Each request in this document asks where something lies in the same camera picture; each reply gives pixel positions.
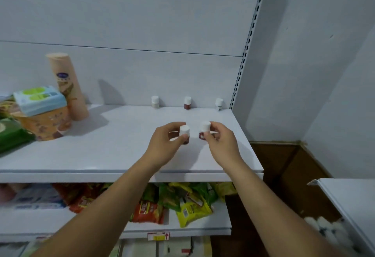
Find beige paper cup tube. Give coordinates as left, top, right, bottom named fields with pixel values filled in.
left=45, top=52, right=90, bottom=122

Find person's left hand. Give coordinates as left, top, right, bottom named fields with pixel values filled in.
left=143, top=121, right=191, bottom=170

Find pile of snack bags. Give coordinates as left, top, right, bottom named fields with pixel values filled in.
left=52, top=181, right=238, bottom=228

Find blue tissue packs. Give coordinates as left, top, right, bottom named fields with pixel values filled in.
left=9, top=183, right=67, bottom=211

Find person's left forearm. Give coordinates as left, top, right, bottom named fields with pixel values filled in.
left=32, top=155, right=160, bottom=257

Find pink packs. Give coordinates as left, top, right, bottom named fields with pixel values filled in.
left=0, top=183, right=18, bottom=205

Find blue green wipes pack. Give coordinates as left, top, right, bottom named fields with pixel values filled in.
left=12, top=86, right=68, bottom=117

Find person's right hand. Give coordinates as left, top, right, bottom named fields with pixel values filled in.
left=202, top=121, right=244, bottom=168

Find orange tissue box pack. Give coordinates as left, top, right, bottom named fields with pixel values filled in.
left=11, top=106, right=73, bottom=142

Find stack of white heart-lid jars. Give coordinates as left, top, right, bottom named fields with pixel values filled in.
left=302, top=215, right=363, bottom=255

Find red yellow price tag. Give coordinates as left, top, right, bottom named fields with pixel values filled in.
left=146, top=231, right=170, bottom=242

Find person's right forearm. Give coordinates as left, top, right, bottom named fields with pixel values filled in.
left=227, top=159, right=349, bottom=257

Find row of pale flat packs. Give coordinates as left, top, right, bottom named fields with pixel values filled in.
left=108, top=236, right=213, bottom=257

